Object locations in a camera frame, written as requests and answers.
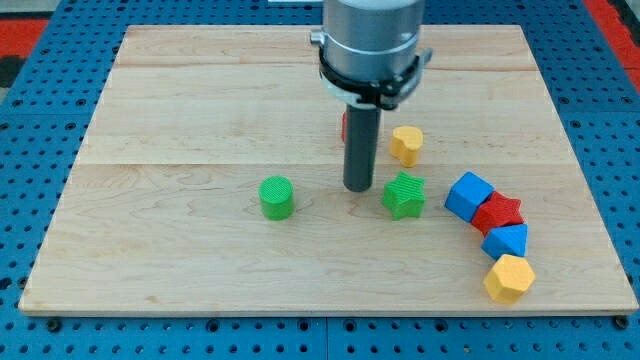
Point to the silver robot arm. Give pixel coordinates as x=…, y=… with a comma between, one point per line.
x=367, y=51

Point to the green star block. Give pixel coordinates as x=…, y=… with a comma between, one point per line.
x=404, y=196

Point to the red star block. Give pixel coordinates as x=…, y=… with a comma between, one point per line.
x=497, y=211

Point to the green cylinder block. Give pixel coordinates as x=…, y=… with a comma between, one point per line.
x=276, y=194

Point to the red block behind rod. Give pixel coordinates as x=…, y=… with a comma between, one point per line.
x=343, y=128

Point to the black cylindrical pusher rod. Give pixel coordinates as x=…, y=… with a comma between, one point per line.
x=361, y=138

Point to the yellow heart block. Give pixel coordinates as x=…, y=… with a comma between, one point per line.
x=406, y=144

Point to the wooden board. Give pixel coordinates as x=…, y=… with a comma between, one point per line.
x=161, y=216

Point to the blue cube block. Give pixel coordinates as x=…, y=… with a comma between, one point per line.
x=467, y=194

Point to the blue triangle block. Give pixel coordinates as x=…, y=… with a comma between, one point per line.
x=510, y=240

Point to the yellow hexagon block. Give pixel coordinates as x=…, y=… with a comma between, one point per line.
x=509, y=279

